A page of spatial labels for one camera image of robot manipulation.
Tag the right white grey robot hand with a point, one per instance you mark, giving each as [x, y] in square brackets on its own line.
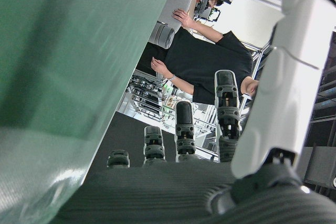
[288, 77]

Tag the blue plastic cup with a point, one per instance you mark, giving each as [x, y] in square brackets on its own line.
[65, 64]

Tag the person in black t-shirt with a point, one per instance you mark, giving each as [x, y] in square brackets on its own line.
[210, 64]

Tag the background person black hair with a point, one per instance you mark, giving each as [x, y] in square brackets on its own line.
[215, 2]

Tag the grey water bottle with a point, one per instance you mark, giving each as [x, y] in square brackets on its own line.
[162, 35]

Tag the black computer monitor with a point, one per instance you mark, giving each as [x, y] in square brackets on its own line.
[131, 134]

